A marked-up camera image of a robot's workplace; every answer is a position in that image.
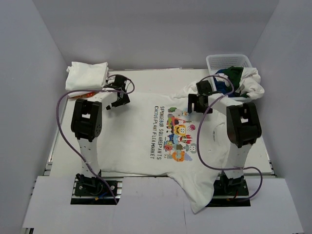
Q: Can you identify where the blue t shirt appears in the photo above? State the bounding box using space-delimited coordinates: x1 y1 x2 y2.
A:
213 69 232 94

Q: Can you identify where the dark green t shirt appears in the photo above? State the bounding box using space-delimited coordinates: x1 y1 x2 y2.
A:
223 66 248 98

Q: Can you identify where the plain white t shirt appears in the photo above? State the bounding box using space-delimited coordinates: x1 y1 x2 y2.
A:
213 67 265 101

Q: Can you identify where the white graphic print t shirt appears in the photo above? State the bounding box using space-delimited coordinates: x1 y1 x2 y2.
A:
97 92 230 213

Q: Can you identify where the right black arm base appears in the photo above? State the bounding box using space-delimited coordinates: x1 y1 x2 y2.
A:
205 174 251 208

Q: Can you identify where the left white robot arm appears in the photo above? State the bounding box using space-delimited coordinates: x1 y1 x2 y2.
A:
71 75 130 195

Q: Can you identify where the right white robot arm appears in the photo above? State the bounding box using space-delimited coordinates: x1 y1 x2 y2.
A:
188 80 262 195

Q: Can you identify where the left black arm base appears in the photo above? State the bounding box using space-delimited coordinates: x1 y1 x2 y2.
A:
70 174 122 205

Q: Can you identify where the folded shirt with orange print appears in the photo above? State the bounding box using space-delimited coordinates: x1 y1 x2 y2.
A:
67 91 98 98

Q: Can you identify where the top folded white shirt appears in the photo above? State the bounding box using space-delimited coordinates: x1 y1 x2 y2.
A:
65 62 108 91

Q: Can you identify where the white plastic basket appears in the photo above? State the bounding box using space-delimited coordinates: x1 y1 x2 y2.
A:
206 54 265 102

